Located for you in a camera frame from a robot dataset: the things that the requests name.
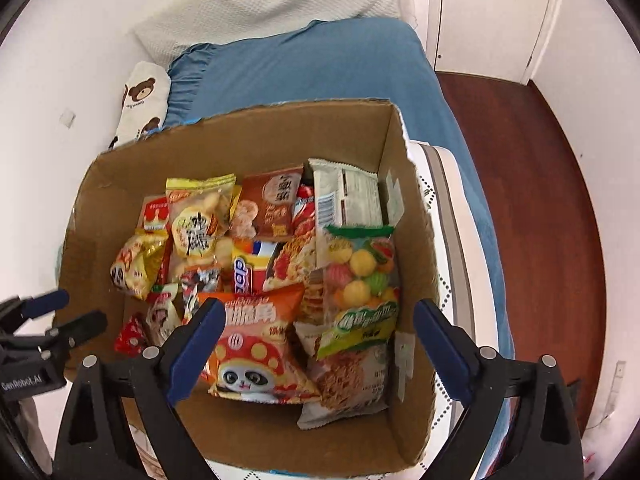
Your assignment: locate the white patterned folded blanket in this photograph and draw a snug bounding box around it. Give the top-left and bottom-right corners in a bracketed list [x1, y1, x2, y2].
[407, 141, 501, 480]

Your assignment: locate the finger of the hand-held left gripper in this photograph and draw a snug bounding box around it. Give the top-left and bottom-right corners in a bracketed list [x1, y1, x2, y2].
[44, 310, 109, 358]
[0, 289, 71, 333]

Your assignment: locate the green fruit ball snack packet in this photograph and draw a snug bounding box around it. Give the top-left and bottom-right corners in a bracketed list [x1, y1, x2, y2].
[316, 224, 402, 360]

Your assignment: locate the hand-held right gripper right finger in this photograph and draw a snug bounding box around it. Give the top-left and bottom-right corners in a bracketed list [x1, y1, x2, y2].
[413, 298, 586, 480]

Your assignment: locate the small red triangular packet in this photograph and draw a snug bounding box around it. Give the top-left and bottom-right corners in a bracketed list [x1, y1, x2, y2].
[114, 314, 149, 357]

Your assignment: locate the white wardrobe door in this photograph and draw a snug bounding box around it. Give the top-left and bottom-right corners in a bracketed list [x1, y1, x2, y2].
[415, 0, 569, 87]

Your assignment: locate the red snack packet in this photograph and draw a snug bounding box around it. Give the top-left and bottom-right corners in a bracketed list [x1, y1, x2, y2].
[141, 195, 170, 235]

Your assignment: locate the brown cardboard box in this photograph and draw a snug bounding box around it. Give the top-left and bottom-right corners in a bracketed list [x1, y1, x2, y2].
[52, 99, 445, 478]

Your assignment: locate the orange mushroom panda snack packet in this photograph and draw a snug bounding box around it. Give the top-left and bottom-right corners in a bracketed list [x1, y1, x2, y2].
[199, 284, 322, 405]

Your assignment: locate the white textured pillow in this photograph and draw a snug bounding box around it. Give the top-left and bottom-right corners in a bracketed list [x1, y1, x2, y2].
[131, 0, 405, 62]

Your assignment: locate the yellow cracker snack packet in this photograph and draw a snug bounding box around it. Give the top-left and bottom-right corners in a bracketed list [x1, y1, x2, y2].
[165, 174, 237, 283]

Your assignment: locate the grey barcode snack packet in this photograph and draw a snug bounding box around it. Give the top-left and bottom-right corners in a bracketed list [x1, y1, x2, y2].
[306, 158, 385, 229]

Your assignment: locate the yellow instant noodle packet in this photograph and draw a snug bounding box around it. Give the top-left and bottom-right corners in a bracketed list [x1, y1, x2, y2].
[231, 232, 321, 295]

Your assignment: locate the beige brown snack packet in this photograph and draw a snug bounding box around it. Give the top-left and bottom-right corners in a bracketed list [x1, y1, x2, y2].
[292, 280, 392, 431]

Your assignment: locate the small silver snack packet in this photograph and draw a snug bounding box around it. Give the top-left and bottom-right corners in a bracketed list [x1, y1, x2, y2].
[181, 266, 222, 323]

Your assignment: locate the bear print pillow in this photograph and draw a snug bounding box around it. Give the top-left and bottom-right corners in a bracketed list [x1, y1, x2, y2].
[102, 60, 172, 152]

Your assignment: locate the brown biscuit snack packet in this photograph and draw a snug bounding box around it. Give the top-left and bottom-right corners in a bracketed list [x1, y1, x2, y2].
[230, 164, 305, 240]

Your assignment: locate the blue bed sheet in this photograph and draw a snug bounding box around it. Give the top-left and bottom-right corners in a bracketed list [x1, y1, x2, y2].
[162, 17, 516, 480]

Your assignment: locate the gold panda snack packet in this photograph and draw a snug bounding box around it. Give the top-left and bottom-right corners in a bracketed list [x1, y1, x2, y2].
[110, 231, 170, 302]

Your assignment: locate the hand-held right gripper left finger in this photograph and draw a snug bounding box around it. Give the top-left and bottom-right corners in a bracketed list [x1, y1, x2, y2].
[52, 297, 228, 480]

